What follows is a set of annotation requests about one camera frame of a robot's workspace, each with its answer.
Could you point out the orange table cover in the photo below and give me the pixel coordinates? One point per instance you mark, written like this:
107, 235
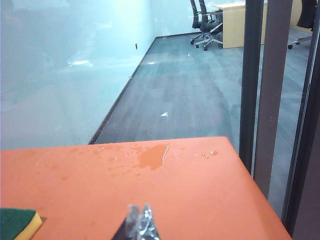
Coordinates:
150, 187

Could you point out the tall black office chair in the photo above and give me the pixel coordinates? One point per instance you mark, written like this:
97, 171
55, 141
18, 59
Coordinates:
305, 15

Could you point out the green and yellow sponge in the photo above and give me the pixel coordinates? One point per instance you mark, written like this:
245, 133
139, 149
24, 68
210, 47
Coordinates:
15, 222

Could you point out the dark vertical frame post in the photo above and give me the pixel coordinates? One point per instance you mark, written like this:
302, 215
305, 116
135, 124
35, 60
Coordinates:
251, 87

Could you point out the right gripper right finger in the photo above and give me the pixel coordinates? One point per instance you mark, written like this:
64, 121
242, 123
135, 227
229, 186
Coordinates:
148, 227

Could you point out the dark door frame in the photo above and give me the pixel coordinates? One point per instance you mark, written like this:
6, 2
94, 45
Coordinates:
302, 150

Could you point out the light wooden desk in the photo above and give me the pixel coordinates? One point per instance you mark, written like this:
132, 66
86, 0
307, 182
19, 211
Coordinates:
232, 25

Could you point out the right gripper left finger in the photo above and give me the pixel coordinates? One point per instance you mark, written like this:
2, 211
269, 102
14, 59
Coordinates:
128, 227

